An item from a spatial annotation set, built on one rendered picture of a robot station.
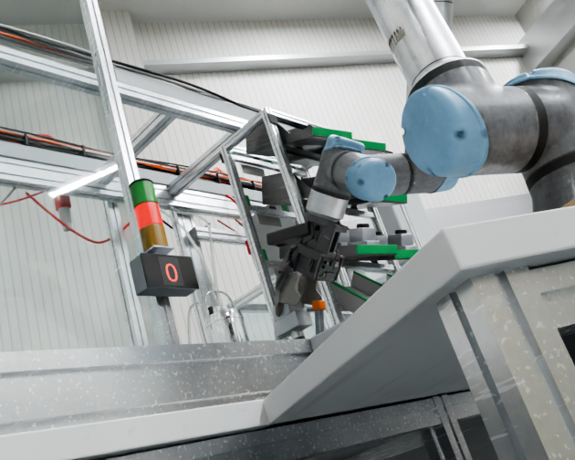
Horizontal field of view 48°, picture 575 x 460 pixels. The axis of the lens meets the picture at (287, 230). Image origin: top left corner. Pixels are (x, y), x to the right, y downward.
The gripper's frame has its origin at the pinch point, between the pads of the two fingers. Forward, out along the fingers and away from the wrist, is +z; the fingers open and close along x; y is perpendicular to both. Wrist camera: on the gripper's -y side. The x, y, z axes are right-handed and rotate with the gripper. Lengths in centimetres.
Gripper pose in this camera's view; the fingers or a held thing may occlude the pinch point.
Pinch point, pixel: (286, 308)
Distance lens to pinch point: 130.3
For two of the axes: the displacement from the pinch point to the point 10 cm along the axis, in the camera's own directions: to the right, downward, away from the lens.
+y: 6.8, 3.0, -6.7
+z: -2.9, 9.5, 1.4
